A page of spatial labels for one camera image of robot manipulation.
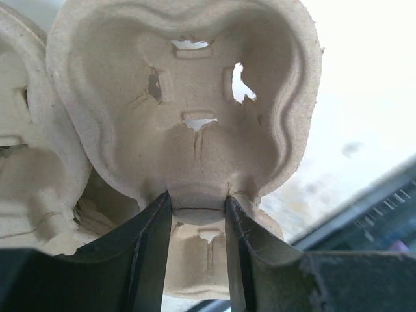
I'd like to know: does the cardboard cup carrier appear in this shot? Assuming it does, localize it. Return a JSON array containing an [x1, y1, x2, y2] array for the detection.
[[1, 1, 322, 299]]

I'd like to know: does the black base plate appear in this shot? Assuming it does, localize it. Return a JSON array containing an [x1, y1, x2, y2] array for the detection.
[[291, 157, 415, 252]]

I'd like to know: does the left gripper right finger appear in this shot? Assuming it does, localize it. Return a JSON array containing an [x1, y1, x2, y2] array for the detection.
[[225, 196, 415, 311]]

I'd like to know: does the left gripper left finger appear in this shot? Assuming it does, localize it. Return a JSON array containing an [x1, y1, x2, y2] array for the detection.
[[1, 192, 172, 311]]

